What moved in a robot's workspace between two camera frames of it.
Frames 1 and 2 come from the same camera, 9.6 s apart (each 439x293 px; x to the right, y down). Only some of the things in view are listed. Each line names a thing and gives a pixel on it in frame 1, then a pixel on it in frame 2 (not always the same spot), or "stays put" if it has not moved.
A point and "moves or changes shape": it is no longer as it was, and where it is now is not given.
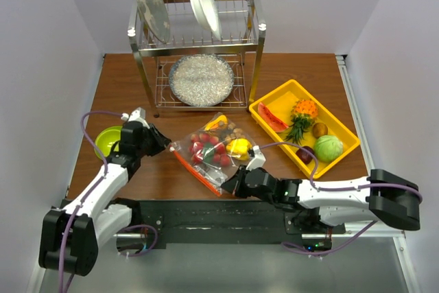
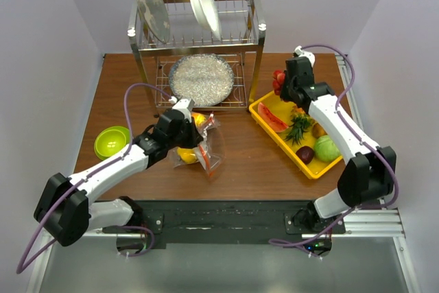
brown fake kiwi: (319, 130) stays put
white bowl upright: (204, 6) stays put
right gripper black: (234, 184) → (284, 94)
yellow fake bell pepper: (239, 148) → (187, 155)
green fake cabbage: (328, 148) stays put
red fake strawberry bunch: (206, 147) → (278, 77)
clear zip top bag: (215, 150) moves or changes shape
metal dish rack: (192, 69) stays put
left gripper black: (160, 141) → (195, 137)
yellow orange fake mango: (215, 123) → (199, 119)
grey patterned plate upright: (151, 7) stays put
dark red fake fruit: (305, 156) stays put
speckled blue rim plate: (201, 79) stays put
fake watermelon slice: (270, 119) stays put
